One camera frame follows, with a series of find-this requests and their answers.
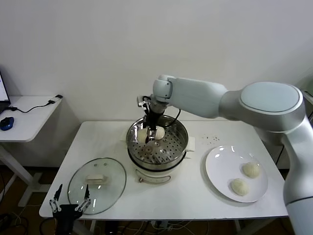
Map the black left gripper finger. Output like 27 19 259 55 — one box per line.
74 184 91 212
49 184 63 212

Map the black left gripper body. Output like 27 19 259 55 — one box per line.
52 204 84 235

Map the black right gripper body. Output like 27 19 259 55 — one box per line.
146 109 163 132

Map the white steamed baozi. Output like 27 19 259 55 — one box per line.
155 126 166 141
242 162 262 179
137 129 148 143
231 178 249 196

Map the glass lid with white handle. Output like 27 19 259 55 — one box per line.
67 158 127 215

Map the stainless steel steamer basket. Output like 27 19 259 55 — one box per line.
119 115 196 170

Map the white side desk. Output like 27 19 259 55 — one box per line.
0 95 63 209

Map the white round plate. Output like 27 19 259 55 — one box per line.
204 145 268 203

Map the white power strip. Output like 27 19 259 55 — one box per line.
149 220 172 231

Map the blue computer mouse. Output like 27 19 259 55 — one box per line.
0 117 15 132

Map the open laptop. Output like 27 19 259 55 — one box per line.
0 70 11 113

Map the white shelf table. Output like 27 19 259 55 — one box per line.
303 90 313 105

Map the pale green object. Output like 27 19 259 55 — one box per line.
305 75 313 96

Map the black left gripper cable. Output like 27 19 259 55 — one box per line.
39 216 58 235

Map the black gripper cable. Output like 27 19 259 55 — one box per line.
39 216 58 235
161 107 181 129

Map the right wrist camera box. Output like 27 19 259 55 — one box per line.
136 95 150 108

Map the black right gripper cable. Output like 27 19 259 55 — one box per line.
161 107 181 129

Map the black cable with adapter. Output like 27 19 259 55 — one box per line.
6 94 62 115

